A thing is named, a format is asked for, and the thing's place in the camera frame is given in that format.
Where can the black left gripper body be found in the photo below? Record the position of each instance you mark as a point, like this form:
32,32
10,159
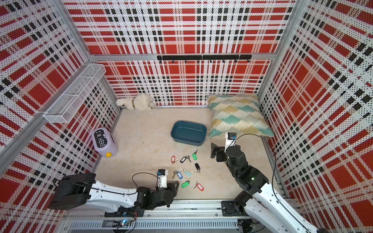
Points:
173,189

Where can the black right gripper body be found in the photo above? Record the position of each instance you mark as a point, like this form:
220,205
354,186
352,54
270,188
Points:
221,156

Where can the blue key tag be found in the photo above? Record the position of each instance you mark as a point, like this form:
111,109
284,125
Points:
177,174

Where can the light mint key tag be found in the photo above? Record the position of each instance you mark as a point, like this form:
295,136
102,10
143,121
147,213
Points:
187,173

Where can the green key tag with key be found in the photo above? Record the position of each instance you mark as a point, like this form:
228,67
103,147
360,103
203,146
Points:
194,155

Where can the black key tag with key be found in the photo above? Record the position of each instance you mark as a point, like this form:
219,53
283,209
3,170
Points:
198,169

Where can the red key tag with key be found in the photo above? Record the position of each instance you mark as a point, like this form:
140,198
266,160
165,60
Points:
199,186

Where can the black tag with white label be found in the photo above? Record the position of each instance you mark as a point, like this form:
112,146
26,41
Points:
185,158

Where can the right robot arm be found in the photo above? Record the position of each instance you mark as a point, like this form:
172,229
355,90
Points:
258,197

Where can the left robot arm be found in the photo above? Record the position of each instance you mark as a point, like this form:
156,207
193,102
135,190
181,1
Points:
83,189

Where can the teal plastic storage box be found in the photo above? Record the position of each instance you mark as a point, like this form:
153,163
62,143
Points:
190,133

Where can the fan pattern cushion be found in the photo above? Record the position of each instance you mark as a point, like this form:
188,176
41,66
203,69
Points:
238,114

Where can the small circuit board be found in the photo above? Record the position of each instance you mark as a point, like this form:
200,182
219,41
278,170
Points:
120,223

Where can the white plush toy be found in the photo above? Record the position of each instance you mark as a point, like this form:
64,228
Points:
142,102

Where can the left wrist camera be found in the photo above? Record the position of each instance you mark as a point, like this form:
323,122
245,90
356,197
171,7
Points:
162,178

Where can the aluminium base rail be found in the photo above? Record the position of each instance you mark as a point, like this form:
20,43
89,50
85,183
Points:
182,216

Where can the black wall hook rail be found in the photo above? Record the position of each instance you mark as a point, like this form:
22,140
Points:
203,57

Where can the white wire wall basket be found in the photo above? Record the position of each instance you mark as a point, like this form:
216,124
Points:
66,106

